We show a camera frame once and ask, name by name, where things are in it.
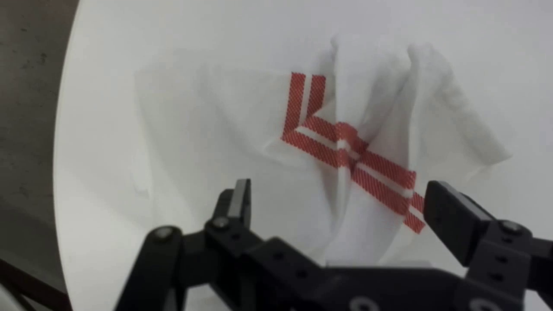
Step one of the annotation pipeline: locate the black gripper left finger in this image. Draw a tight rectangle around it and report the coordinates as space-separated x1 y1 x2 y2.
115 178 326 311

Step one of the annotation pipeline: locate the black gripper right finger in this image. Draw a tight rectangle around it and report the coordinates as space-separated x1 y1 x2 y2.
422 180 553 311

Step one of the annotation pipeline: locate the white towel with red stripes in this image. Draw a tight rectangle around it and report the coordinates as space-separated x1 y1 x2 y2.
134 33 516 268

